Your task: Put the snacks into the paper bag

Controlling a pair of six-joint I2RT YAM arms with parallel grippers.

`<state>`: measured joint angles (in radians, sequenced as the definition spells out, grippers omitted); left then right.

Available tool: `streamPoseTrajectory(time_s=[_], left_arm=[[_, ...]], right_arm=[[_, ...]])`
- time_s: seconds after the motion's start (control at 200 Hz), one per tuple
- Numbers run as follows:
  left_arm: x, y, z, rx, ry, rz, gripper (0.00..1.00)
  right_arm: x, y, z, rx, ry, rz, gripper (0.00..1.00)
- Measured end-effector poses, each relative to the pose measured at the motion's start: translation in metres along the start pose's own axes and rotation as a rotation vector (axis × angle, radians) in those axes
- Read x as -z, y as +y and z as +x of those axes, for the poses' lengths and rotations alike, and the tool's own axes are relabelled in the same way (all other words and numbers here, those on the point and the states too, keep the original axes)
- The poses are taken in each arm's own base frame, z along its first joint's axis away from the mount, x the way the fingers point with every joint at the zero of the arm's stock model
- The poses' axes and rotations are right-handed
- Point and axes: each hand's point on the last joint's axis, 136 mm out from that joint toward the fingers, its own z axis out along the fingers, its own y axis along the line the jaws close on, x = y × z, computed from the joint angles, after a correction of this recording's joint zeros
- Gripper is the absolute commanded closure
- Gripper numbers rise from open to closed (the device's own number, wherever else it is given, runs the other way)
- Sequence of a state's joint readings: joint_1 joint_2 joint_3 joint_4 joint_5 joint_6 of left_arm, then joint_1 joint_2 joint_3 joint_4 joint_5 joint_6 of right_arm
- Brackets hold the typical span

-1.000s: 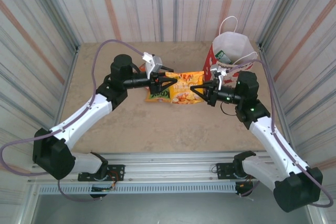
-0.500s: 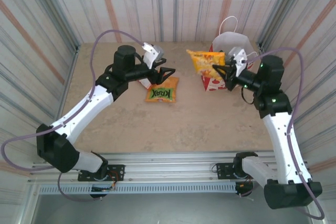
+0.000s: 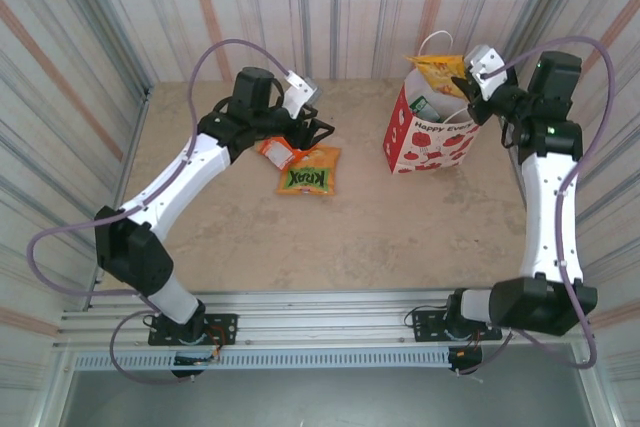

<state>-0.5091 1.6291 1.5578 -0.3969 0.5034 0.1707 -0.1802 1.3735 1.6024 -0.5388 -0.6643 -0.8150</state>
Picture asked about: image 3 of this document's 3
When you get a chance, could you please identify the thin right base wires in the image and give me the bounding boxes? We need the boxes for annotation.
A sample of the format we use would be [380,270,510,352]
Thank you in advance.
[452,330,485,362]

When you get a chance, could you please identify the paper bag with red apples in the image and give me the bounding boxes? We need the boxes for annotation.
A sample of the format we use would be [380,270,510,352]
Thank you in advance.
[382,30,483,176]

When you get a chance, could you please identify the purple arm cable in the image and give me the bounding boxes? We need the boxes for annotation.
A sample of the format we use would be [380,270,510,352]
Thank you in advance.
[457,35,616,379]
[25,40,294,386]

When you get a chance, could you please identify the yellow snack bag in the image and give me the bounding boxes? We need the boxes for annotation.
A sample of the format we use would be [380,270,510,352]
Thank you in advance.
[403,52,469,99]

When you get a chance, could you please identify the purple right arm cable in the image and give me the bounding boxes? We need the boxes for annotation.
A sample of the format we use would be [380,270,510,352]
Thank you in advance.
[457,35,616,379]

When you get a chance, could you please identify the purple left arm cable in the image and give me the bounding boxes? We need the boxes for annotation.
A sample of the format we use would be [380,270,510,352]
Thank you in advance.
[25,40,294,386]

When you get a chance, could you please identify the orange green Krax snack bag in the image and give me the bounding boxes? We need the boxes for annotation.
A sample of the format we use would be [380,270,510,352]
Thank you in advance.
[273,144,343,197]

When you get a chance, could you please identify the thin base wires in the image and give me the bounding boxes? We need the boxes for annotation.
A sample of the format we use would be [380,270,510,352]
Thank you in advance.
[452,330,485,362]
[201,325,225,363]

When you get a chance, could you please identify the orange snack packet white label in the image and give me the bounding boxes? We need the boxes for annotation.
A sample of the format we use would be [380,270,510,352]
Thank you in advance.
[255,136,302,171]

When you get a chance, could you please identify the slotted grey cable duct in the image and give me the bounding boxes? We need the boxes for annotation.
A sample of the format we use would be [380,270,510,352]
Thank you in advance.
[72,348,452,371]

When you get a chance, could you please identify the thin left base wires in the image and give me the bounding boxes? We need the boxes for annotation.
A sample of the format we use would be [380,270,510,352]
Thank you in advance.
[201,325,225,363]

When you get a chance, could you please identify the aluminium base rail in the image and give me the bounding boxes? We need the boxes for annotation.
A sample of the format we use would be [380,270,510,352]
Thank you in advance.
[52,288,592,349]

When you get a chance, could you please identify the green Savoria snack bag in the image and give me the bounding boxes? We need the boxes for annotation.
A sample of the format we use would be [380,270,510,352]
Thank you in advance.
[408,95,442,123]

